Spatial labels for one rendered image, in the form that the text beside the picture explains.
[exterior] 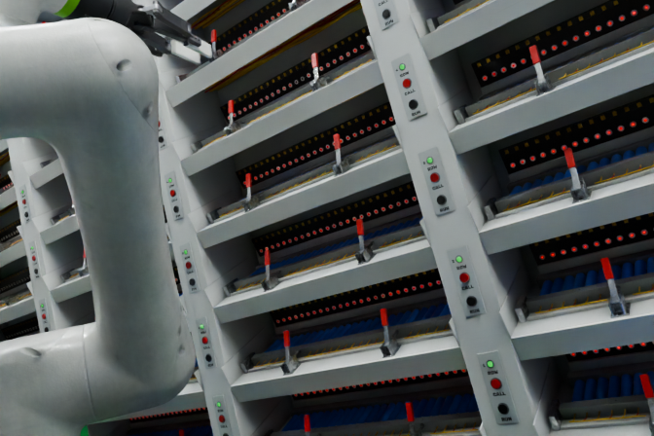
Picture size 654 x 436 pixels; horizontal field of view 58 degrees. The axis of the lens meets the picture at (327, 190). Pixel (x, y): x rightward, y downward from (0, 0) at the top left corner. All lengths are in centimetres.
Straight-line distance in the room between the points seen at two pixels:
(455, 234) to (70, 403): 67
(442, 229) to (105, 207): 63
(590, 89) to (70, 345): 85
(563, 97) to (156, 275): 69
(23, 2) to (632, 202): 99
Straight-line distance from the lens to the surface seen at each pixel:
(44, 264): 208
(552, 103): 105
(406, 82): 114
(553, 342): 108
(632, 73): 104
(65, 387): 84
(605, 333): 106
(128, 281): 74
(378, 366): 122
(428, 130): 112
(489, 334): 110
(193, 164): 151
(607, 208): 103
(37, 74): 63
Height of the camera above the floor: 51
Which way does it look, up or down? 10 degrees up
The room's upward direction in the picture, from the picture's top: 15 degrees counter-clockwise
